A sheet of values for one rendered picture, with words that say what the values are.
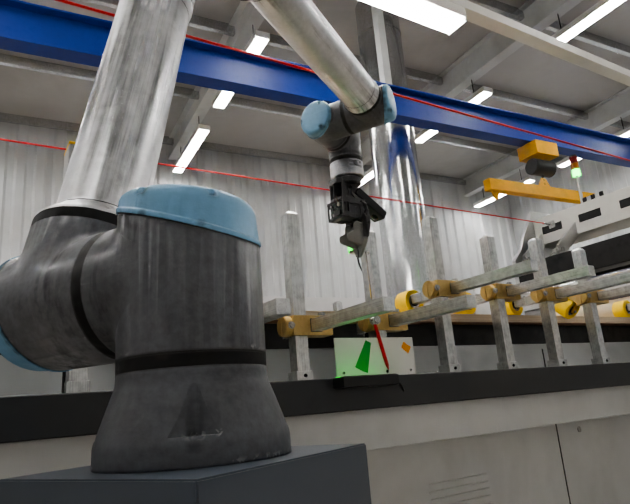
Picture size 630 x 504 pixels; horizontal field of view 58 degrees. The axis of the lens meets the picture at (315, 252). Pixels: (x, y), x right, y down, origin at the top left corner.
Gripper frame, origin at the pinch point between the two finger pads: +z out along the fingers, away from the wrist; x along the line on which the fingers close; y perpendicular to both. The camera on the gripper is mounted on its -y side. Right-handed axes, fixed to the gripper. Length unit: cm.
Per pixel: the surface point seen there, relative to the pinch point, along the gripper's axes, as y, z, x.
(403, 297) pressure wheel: -33.9, 5.9, -24.2
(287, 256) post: 18.1, 0.4, -7.3
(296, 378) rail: 18.5, 30.9, -6.1
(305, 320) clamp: 15.3, 17.0, -5.3
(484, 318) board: -68, 13, -22
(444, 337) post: -31.9, 21.3, -6.4
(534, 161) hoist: -422, -196, -229
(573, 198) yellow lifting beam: -474, -160, -226
